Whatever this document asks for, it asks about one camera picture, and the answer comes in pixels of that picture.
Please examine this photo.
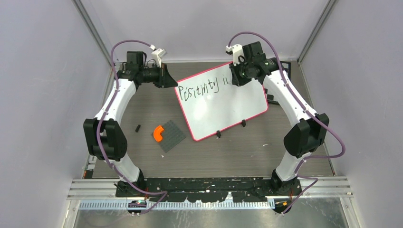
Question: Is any orange curved pipe piece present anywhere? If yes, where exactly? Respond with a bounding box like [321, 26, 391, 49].
[153, 125, 164, 142]

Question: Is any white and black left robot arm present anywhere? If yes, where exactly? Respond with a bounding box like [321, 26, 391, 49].
[83, 48, 178, 197]

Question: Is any grey studded base plate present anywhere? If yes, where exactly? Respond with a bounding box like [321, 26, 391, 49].
[158, 120, 186, 153]

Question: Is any black and white checkerboard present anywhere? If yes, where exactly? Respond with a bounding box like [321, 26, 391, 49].
[263, 61, 291, 105]

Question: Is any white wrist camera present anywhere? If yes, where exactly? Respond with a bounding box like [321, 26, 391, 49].
[149, 45, 167, 67]
[225, 44, 245, 66]

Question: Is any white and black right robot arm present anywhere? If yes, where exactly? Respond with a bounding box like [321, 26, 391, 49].
[226, 41, 329, 195]

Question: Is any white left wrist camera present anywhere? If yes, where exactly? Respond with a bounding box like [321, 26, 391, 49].
[149, 45, 167, 67]

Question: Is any aluminium frame rail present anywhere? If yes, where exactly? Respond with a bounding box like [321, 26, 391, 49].
[67, 177, 354, 212]

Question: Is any white board with pink frame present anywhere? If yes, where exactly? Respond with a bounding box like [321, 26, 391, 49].
[175, 62, 269, 141]

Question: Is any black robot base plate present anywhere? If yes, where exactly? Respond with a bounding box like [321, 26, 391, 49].
[115, 177, 302, 203]

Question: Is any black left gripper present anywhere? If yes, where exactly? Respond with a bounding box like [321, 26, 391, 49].
[140, 63, 179, 89]

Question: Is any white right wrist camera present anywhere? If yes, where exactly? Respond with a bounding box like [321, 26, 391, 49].
[225, 44, 245, 66]

